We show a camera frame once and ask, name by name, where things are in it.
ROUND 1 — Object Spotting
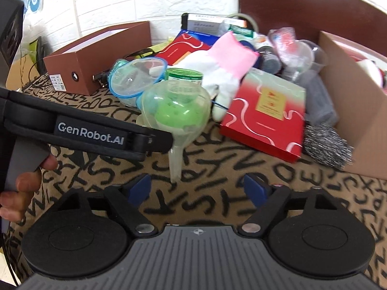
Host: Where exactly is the red gift box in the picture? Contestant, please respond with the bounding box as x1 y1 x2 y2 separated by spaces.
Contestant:
220 68 306 163

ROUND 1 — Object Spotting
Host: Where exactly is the translucent plastic funnel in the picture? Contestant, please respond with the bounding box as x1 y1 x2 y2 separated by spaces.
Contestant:
136 80 211 183

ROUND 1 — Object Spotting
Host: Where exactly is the pink white rubber glove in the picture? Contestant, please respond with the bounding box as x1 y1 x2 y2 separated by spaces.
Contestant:
167 31 259 122

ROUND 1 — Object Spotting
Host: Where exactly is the person's left hand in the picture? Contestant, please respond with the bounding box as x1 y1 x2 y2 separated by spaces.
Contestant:
1 154 58 223

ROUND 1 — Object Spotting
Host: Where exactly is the brown shoe box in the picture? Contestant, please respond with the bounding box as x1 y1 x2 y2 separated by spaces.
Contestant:
43 21 151 96

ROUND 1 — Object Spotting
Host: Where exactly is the steel wool scrubber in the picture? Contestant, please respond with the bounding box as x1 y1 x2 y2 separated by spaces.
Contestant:
303 124 354 170

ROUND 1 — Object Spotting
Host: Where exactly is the green lidded jar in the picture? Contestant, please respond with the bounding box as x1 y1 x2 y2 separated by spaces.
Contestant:
165 67 203 85

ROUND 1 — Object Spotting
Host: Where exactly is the open cardboard box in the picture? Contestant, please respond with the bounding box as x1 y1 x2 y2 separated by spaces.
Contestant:
318 31 386 179

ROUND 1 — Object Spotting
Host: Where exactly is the clear plastic cup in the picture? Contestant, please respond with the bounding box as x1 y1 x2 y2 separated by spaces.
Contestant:
300 39 329 73

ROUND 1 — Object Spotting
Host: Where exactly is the red flat booklet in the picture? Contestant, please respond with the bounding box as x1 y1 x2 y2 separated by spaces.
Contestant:
156 33 211 65

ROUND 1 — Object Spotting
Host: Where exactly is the red white snack packet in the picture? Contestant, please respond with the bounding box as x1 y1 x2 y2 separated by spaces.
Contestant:
268 27 297 57

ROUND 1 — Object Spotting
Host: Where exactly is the white black carton box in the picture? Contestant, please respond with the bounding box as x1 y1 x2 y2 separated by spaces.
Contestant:
181 13 247 36

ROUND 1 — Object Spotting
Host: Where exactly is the dark wooden headboard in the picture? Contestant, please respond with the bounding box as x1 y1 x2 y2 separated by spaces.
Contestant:
239 0 386 54

